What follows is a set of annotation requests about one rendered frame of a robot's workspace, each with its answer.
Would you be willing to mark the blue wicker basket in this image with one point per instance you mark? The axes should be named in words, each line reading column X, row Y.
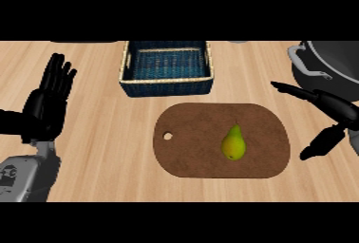
column 166, row 68

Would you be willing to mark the brown wooden cutting board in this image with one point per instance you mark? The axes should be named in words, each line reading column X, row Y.
column 222, row 140

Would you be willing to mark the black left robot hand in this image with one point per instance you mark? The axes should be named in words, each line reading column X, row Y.
column 45, row 107

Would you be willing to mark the green yellow pear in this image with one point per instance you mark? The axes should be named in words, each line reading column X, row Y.
column 234, row 144

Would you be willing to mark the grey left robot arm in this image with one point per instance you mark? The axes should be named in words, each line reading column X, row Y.
column 25, row 177

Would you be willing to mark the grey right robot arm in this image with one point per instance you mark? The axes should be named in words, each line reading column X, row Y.
column 353, row 137

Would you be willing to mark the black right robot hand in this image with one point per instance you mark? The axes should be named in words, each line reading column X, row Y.
column 327, row 102

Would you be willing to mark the dark grey pot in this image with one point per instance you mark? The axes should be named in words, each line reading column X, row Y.
column 330, row 68

